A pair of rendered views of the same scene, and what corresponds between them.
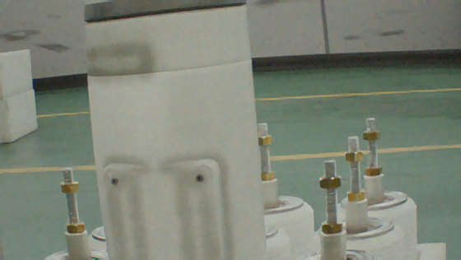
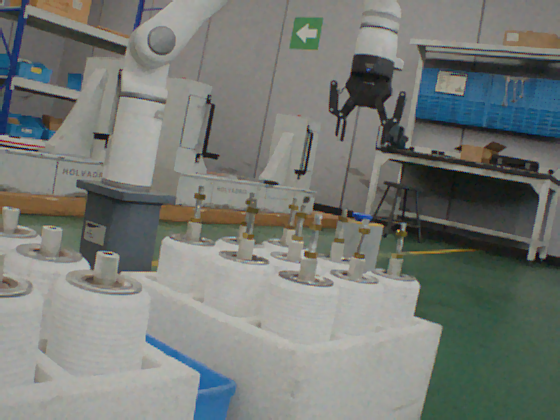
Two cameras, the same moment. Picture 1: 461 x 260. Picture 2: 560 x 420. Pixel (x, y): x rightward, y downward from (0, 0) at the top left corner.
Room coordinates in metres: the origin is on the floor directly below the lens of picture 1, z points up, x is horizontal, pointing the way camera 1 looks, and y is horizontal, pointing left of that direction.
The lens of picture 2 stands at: (1.27, -0.89, 0.39)
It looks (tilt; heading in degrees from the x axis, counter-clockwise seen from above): 4 degrees down; 114
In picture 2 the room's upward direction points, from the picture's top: 11 degrees clockwise
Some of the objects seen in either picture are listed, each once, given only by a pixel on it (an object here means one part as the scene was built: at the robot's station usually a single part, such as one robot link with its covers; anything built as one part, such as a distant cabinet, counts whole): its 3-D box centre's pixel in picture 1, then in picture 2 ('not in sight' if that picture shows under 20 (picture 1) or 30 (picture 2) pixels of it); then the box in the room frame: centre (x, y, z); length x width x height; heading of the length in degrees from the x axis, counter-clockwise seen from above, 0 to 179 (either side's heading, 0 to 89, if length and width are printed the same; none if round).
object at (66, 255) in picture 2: not in sight; (49, 253); (0.79, -0.41, 0.25); 0.08 x 0.08 x 0.01
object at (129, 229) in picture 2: not in sight; (115, 262); (0.54, 0.03, 0.15); 0.15 x 0.15 x 0.30; 80
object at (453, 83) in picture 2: not in sight; (451, 82); (0.28, 4.94, 1.54); 0.32 x 0.02 x 0.25; 170
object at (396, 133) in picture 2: not in sight; (395, 135); (-0.05, 4.37, 0.87); 0.41 x 0.17 x 0.25; 80
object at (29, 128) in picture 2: not in sight; (14, 124); (-3.33, 3.00, 0.36); 0.50 x 0.38 x 0.21; 171
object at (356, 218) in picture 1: (356, 216); (245, 249); (0.88, -0.11, 0.26); 0.02 x 0.02 x 0.03
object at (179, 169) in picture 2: not in sight; (232, 150); (-0.74, 2.72, 0.45); 1.51 x 0.57 x 0.74; 80
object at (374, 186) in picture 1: (374, 189); (307, 269); (1.00, -0.14, 0.26); 0.02 x 0.02 x 0.03
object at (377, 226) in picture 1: (356, 229); (243, 258); (0.88, -0.11, 0.25); 0.08 x 0.08 x 0.01
